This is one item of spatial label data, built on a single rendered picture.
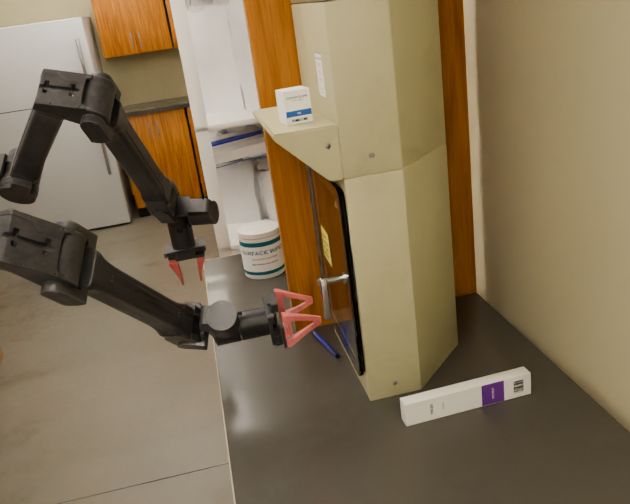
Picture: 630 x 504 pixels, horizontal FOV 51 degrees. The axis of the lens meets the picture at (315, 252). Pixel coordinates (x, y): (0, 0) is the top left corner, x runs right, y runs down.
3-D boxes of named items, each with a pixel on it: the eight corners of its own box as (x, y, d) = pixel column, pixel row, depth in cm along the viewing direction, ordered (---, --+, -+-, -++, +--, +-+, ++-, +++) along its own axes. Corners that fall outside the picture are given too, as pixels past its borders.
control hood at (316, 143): (309, 146, 149) (303, 101, 145) (344, 179, 119) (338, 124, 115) (259, 155, 147) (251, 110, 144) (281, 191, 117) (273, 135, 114)
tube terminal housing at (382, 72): (429, 311, 169) (405, -12, 142) (485, 375, 139) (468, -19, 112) (334, 332, 166) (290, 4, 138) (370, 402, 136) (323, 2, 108)
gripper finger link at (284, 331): (314, 293, 130) (267, 303, 129) (320, 308, 124) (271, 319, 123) (319, 324, 133) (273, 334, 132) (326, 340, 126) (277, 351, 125)
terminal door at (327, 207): (331, 315, 163) (310, 156, 149) (364, 379, 135) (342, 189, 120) (328, 316, 163) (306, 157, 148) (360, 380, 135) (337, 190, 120)
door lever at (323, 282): (350, 316, 133) (347, 311, 135) (345, 273, 130) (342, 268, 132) (324, 322, 132) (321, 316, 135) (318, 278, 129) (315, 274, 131)
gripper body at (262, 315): (270, 293, 134) (234, 301, 133) (276, 314, 125) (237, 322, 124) (276, 321, 136) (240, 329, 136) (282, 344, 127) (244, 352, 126)
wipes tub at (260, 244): (282, 260, 216) (275, 216, 210) (289, 274, 204) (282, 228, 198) (243, 268, 214) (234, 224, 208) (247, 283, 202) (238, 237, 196)
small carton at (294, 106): (304, 117, 126) (300, 85, 124) (313, 120, 122) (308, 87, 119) (279, 122, 125) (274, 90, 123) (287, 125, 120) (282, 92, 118)
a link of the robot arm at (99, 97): (43, 48, 115) (31, 96, 111) (121, 76, 121) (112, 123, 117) (5, 158, 151) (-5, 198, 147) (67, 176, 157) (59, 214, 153)
